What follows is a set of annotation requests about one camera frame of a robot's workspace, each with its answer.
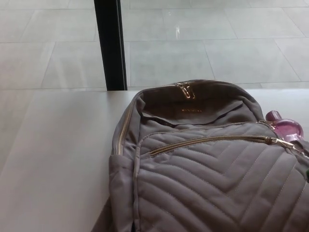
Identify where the black window frame post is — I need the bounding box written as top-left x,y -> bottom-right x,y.
94,0 -> 128,92

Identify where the pink glass perfume bottle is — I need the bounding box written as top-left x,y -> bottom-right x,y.
265,110 -> 305,143

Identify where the grey quilted backpack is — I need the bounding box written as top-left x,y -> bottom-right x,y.
108,80 -> 309,232

